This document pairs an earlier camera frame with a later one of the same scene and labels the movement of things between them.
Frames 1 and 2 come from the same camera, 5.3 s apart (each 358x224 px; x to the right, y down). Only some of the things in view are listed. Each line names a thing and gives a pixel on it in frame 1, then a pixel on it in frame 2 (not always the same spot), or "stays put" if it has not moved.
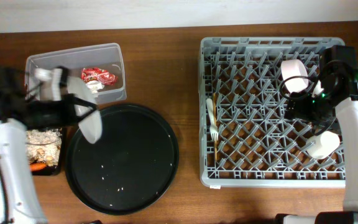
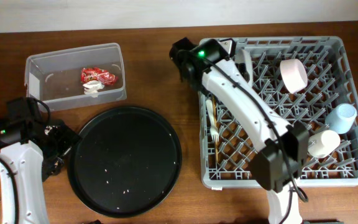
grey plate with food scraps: [79, 88] → [243, 60]
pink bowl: [294, 68] stays put
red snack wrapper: [102, 75] stays put
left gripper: [68, 114] → [67, 138]
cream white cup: [322, 145] stays put
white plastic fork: [212, 125] stays put
